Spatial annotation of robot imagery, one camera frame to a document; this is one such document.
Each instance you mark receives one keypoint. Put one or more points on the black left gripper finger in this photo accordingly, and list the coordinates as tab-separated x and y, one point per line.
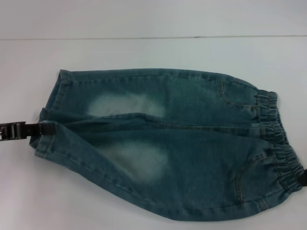
24	130

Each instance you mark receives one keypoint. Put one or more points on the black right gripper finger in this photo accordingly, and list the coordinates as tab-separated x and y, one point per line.
305	179

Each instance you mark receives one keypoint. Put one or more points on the blue denim shorts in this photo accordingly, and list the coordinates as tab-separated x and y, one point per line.
156	134

